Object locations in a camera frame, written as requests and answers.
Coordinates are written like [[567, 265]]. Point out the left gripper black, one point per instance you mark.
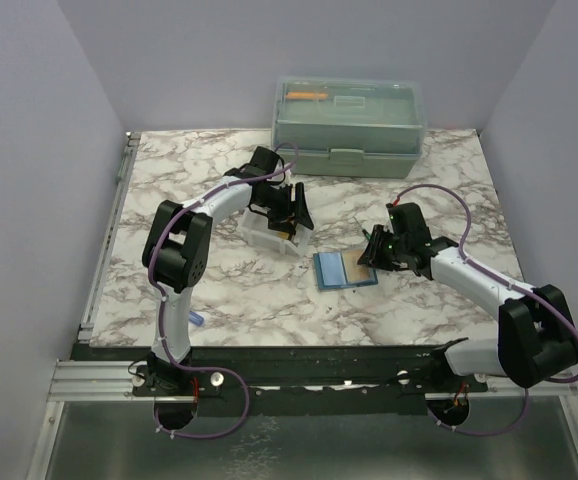
[[292, 211]]

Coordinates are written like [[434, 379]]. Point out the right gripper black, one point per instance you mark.
[[371, 256]]

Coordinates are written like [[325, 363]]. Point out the blue leather card holder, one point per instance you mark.
[[330, 274]]

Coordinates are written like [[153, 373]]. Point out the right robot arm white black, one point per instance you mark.
[[535, 335]]

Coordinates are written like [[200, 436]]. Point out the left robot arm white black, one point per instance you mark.
[[178, 244]]

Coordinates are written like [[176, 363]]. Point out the white plastic card tray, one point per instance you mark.
[[255, 233]]

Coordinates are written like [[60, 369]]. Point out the green plastic toolbox clear lid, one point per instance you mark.
[[366, 128]]

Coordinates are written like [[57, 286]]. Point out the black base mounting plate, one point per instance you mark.
[[301, 381]]

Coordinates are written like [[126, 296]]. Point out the orange tool inside toolbox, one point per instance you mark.
[[306, 96]]

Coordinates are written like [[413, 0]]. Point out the blue red handled screwdriver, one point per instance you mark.
[[196, 319]]

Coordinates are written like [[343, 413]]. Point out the aluminium rail frame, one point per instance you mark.
[[254, 297]]

